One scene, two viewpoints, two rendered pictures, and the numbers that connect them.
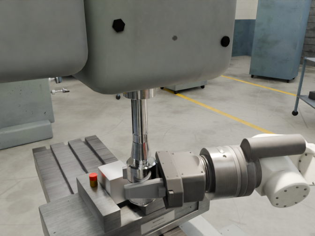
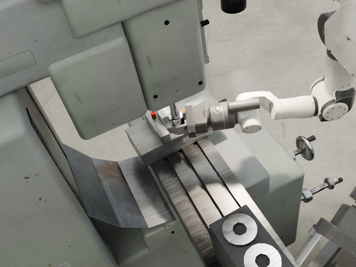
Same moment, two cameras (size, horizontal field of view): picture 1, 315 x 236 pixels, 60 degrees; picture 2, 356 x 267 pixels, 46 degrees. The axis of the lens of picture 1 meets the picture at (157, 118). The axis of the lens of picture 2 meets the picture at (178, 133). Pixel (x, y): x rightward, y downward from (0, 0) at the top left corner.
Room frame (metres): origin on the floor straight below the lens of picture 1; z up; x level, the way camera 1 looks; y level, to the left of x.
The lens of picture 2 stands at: (-0.52, -0.21, 2.13)
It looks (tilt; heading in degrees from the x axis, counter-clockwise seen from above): 49 degrees down; 15
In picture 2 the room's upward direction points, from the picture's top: 13 degrees counter-clockwise
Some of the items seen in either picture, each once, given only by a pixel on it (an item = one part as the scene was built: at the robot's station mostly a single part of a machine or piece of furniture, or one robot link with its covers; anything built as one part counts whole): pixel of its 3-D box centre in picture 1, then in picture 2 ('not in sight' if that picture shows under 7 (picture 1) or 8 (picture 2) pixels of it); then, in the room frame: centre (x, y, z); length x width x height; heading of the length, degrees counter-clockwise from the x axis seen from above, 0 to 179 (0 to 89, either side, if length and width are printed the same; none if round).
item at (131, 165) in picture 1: (141, 163); (175, 116); (0.38, 0.03, 1.17); 0.05 x 0.05 x 0.01
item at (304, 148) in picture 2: not in sight; (297, 151); (0.63, -0.40, 0.65); 0.16 x 0.12 x 0.12; 121
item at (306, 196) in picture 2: not in sight; (321, 187); (0.53, -0.50, 0.53); 0.22 x 0.06 x 0.06; 121
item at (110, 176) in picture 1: (116, 181); (166, 115); (0.48, 0.09, 1.06); 0.06 x 0.05 x 0.06; 34
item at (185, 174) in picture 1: (195, 175); (205, 119); (0.39, -0.06, 1.13); 0.13 x 0.12 x 0.10; 9
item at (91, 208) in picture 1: (130, 201); (176, 123); (0.50, 0.06, 1.00); 0.35 x 0.15 x 0.11; 124
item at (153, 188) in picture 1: (144, 191); (178, 130); (0.35, 0.02, 1.14); 0.06 x 0.02 x 0.03; 99
